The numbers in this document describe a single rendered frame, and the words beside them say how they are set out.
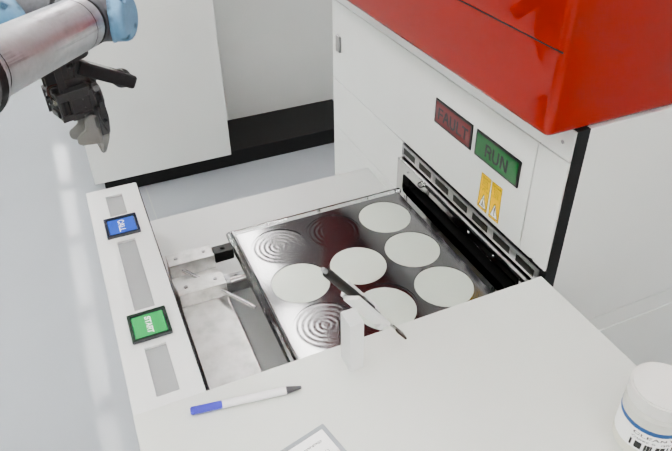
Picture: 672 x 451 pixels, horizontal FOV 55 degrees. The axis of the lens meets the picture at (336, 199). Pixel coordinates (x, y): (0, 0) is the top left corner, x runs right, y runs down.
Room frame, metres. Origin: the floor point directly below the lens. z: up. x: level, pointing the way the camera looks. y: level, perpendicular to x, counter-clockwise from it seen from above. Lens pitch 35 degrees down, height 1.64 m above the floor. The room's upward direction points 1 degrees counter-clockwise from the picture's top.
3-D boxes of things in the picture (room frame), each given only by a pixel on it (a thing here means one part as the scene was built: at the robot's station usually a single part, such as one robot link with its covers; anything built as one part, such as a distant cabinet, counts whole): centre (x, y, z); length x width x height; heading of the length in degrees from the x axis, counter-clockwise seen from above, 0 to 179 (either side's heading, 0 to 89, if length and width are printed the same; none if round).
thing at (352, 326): (0.59, -0.03, 1.03); 0.06 x 0.04 x 0.13; 113
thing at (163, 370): (0.78, 0.32, 0.89); 0.55 x 0.09 x 0.14; 23
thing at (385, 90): (1.13, -0.17, 1.02); 0.81 x 0.03 x 0.40; 23
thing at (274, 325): (0.79, 0.13, 0.90); 0.38 x 0.01 x 0.01; 23
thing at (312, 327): (0.86, -0.04, 0.90); 0.34 x 0.34 x 0.01; 23
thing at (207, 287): (0.81, 0.23, 0.89); 0.08 x 0.03 x 0.03; 113
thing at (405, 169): (0.96, -0.22, 0.89); 0.44 x 0.02 x 0.10; 23
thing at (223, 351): (0.74, 0.20, 0.87); 0.36 x 0.08 x 0.03; 23
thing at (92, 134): (1.06, 0.46, 1.05); 0.06 x 0.03 x 0.09; 131
